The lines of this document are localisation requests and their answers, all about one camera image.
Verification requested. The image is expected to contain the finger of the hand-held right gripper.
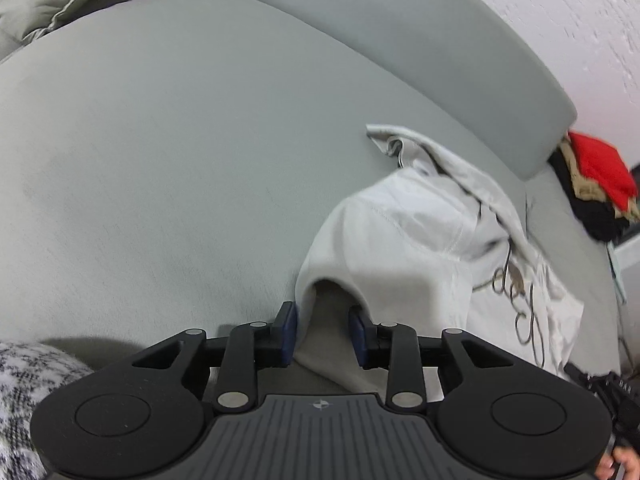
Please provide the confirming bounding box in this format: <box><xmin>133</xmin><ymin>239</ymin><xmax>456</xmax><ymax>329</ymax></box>
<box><xmin>564</xmin><ymin>362</ymin><xmax>601</xmax><ymax>396</ymax></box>

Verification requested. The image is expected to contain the white hooded sweatshirt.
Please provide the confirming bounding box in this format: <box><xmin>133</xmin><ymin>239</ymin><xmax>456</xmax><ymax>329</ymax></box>
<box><xmin>294</xmin><ymin>124</ymin><xmax>585</xmax><ymax>397</ymax></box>

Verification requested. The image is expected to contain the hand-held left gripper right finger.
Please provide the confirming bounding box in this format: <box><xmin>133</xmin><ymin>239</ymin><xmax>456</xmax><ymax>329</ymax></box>
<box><xmin>348</xmin><ymin>305</ymin><xmax>511</xmax><ymax>411</ymax></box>

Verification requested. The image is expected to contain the person's right hand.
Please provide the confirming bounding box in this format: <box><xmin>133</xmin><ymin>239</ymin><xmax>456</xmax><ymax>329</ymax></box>
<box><xmin>597</xmin><ymin>446</ymin><xmax>637</xmax><ymax>480</ymax></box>

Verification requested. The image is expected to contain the red folded garment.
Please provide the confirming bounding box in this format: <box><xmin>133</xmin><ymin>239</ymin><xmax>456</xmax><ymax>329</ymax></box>
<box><xmin>567</xmin><ymin>131</ymin><xmax>639</xmax><ymax>211</ymax></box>

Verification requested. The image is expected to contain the beige cushion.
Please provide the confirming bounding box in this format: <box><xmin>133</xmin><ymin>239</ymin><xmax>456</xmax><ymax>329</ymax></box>
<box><xmin>0</xmin><ymin>0</ymin><xmax>236</xmax><ymax>61</ymax></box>

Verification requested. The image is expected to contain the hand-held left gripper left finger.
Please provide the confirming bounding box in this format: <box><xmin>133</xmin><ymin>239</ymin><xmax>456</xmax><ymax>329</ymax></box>
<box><xmin>131</xmin><ymin>301</ymin><xmax>299</xmax><ymax>413</ymax></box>

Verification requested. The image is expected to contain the light grey sofa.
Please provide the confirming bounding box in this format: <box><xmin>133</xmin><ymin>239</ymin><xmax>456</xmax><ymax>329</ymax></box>
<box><xmin>0</xmin><ymin>0</ymin><xmax>626</xmax><ymax>480</ymax></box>

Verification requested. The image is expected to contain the black white checked cloth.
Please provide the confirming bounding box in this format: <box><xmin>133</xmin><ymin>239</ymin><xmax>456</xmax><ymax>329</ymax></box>
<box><xmin>0</xmin><ymin>341</ymin><xmax>97</xmax><ymax>480</ymax></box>

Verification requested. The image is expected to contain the glass coffee table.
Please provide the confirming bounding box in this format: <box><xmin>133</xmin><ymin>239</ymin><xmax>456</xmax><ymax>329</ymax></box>
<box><xmin>607</xmin><ymin>235</ymin><xmax>640</xmax><ymax>306</ymax></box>

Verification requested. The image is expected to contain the black folded garment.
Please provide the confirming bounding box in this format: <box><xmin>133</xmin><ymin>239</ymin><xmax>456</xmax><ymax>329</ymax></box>
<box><xmin>547</xmin><ymin>152</ymin><xmax>632</xmax><ymax>242</ymax></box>

